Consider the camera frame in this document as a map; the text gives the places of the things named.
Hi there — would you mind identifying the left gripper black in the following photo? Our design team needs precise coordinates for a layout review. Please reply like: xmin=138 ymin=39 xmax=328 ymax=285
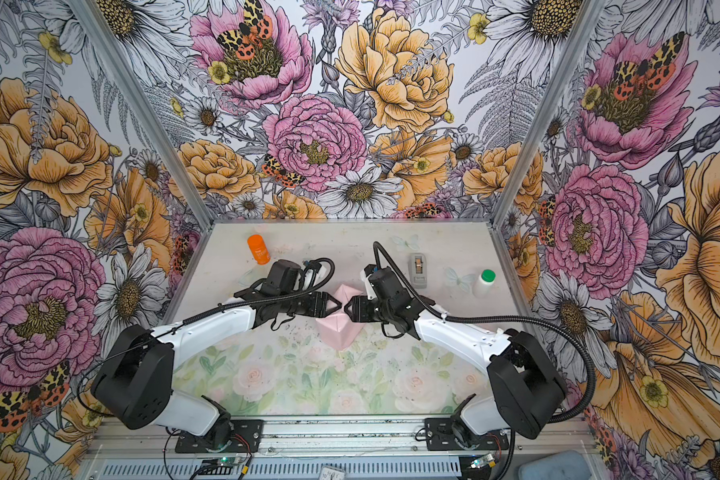
xmin=280 ymin=289 xmax=342 ymax=319

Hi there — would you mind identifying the purple wrapping paper sheet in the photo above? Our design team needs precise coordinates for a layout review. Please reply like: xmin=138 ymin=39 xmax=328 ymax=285
xmin=316 ymin=284 xmax=364 ymax=351

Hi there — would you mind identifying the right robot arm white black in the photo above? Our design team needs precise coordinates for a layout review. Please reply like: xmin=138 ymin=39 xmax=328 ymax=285
xmin=344 ymin=292 xmax=565 ymax=449

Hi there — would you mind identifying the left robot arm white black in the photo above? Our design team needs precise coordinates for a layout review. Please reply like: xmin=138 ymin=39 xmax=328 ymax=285
xmin=91 ymin=283 xmax=343 ymax=452

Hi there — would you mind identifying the grey tape dispenser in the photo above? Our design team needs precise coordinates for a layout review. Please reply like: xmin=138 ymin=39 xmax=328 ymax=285
xmin=409 ymin=253 xmax=428 ymax=289

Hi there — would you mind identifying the orange tube bottle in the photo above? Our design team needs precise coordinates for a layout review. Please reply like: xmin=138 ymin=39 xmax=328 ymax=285
xmin=247 ymin=234 xmax=271 ymax=265

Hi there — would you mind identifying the white bottle green cap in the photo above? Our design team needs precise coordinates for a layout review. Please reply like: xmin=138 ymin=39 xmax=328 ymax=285
xmin=472 ymin=269 xmax=497 ymax=298

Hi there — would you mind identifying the blue-grey cloth pad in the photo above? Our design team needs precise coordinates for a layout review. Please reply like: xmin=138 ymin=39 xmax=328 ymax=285
xmin=517 ymin=450 xmax=594 ymax=480

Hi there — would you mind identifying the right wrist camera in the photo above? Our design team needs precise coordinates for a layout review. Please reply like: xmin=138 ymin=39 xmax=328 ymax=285
xmin=362 ymin=264 xmax=407 ymax=300

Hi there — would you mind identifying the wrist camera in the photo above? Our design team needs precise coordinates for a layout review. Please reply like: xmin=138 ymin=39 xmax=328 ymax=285
xmin=266 ymin=259 xmax=302 ymax=292
xmin=362 ymin=264 xmax=407 ymax=300

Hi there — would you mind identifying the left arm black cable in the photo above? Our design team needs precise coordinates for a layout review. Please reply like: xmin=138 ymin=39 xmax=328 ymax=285
xmin=74 ymin=257 xmax=337 ymax=418

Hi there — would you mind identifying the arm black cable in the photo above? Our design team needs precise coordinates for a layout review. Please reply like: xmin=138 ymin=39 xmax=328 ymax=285
xmin=74 ymin=257 xmax=337 ymax=418
xmin=372 ymin=241 xmax=597 ymax=480

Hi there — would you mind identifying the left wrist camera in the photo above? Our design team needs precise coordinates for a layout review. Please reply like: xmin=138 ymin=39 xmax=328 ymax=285
xmin=266 ymin=259 xmax=302 ymax=292

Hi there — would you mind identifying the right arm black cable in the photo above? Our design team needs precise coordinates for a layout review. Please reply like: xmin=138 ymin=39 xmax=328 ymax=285
xmin=372 ymin=241 xmax=597 ymax=480

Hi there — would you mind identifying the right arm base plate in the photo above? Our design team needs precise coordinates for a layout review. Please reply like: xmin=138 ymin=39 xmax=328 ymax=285
xmin=423 ymin=417 xmax=509 ymax=452

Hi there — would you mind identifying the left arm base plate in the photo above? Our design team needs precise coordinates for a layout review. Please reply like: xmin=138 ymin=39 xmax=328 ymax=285
xmin=175 ymin=419 xmax=265 ymax=454

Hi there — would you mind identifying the white slotted cable duct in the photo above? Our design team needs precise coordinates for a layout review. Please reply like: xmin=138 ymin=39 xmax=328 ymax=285
xmin=82 ymin=456 xmax=462 ymax=479

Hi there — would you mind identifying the aluminium front rail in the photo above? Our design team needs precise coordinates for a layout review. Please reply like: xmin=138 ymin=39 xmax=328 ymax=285
xmin=84 ymin=415 xmax=596 ymax=460

